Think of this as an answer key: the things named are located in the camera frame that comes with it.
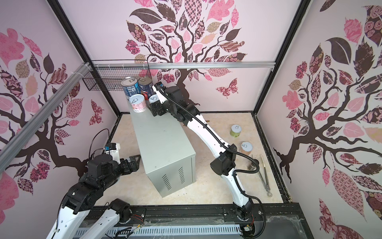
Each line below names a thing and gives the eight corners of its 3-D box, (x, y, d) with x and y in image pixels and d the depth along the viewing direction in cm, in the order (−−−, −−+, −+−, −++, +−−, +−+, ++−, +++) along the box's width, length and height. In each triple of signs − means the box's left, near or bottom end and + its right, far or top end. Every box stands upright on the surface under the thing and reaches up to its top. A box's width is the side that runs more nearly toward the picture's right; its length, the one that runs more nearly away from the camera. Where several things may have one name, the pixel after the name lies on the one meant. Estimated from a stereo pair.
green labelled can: (230, 137, 106) (232, 133, 102) (229, 128, 112) (230, 124, 107) (240, 137, 106) (242, 133, 102) (238, 128, 112) (240, 124, 107)
